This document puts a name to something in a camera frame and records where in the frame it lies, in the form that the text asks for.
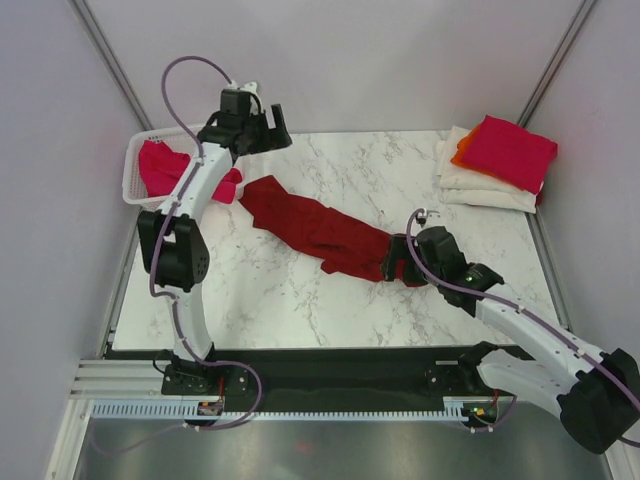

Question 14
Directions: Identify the dark red t shirt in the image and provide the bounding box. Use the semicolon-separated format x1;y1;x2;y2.
240;175;426;287

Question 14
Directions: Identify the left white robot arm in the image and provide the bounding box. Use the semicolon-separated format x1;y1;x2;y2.
137;82;292;395

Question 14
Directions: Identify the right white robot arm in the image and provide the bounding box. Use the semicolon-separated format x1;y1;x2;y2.
381;226;639;454

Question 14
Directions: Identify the folded cream t shirt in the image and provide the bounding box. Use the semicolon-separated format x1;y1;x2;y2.
434;126;536;213

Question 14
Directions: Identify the folded orange t shirt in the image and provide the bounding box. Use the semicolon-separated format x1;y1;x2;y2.
451;124;496;178

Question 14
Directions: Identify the folded pink t shirt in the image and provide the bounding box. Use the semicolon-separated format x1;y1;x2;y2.
464;115;559;195

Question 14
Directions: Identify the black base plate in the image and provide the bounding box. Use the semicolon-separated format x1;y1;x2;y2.
106;342;498;412

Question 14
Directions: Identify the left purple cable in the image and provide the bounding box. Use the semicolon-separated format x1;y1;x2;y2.
92;55;265;456

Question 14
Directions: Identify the white slotted cable duct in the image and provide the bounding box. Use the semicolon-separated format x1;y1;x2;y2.
91;400;492;422

